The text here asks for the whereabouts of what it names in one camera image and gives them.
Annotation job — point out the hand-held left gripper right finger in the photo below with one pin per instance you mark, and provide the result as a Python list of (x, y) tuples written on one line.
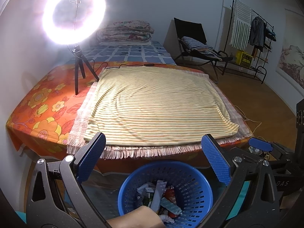
[(216, 160)]

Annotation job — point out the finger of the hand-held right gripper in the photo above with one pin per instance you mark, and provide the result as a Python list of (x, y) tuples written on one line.
[(260, 143)]

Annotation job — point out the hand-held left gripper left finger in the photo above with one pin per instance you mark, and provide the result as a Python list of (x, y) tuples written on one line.
[(91, 156)]

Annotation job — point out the blue plastic basket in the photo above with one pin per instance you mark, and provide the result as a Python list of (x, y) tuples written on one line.
[(197, 182)]

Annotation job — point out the red paper packaging box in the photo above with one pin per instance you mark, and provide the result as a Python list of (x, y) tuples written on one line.
[(169, 194)]

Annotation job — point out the mint green wrapper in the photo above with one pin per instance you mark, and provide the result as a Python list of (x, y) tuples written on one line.
[(172, 206)]

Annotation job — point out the white cardboard strip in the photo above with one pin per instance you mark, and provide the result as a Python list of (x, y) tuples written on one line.
[(158, 194)]

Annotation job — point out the green and white milk carton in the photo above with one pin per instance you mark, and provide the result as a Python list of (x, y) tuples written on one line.
[(148, 196)]

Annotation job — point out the white plastic bag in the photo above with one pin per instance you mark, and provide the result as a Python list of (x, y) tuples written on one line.
[(166, 218)]

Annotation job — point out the pink woven fringed cloth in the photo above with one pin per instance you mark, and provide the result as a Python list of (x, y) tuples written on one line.
[(78, 133)]

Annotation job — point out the orange floral sheet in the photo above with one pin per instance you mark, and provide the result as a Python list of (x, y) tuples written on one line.
[(42, 104)]

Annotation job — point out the black clothes rack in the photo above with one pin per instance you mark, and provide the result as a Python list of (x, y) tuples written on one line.
[(263, 71)]

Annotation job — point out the person's bare leg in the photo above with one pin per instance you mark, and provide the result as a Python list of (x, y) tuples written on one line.
[(135, 218)]

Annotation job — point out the yellow striped cloth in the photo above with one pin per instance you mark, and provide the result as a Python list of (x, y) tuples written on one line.
[(161, 106)]

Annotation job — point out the yellow plastic crate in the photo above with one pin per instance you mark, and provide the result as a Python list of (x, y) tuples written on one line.
[(244, 58)]

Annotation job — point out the black tripod stand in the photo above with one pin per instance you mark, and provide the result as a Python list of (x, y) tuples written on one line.
[(78, 68)]

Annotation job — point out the dark hanging clothes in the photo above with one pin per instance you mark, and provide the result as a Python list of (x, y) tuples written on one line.
[(270, 34)]

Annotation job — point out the blue denim jacket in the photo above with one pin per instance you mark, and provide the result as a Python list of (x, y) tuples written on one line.
[(256, 32)]

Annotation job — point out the blue checked bed sheet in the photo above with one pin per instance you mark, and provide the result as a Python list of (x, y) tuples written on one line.
[(133, 52)]

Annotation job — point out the striped clothes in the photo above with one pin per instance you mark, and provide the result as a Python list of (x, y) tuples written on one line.
[(197, 46)]

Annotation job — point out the white striped towel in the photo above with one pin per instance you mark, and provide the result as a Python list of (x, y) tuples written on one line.
[(239, 23)]

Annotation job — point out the folded floral quilt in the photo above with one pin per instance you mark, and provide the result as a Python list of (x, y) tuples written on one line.
[(125, 32)]

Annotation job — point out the black folding chair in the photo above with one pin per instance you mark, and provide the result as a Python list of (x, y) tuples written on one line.
[(190, 28)]

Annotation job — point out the wall poster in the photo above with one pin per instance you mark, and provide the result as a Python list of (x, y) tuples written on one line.
[(291, 64)]

